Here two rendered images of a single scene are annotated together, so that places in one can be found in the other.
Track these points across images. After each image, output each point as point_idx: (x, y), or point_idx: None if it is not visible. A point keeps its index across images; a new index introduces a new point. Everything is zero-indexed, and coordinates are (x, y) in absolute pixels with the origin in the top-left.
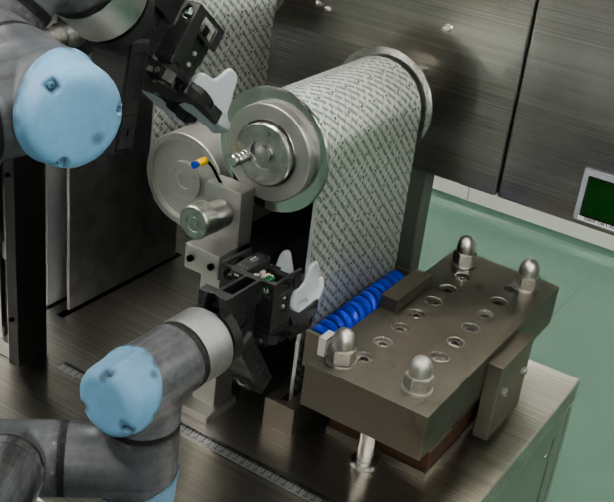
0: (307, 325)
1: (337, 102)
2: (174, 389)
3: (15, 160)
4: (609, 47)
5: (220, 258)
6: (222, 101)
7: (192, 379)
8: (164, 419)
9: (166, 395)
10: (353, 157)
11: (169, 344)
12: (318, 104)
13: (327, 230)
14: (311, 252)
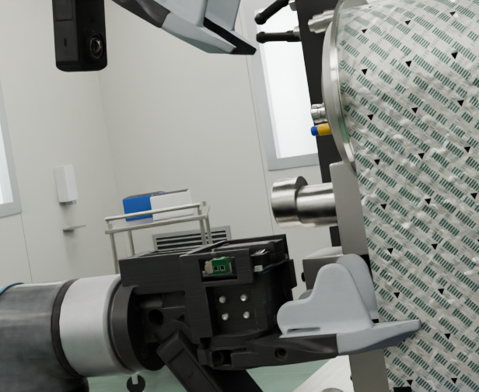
0: (270, 358)
1: (441, 0)
2: None
3: (323, 170)
4: None
5: (303, 261)
6: (187, 1)
7: (29, 338)
8: None
9: None
10: (456, 95)
11: (33, 288)
12: (394, 5)
13: (413, 229)
14: (371, 260)
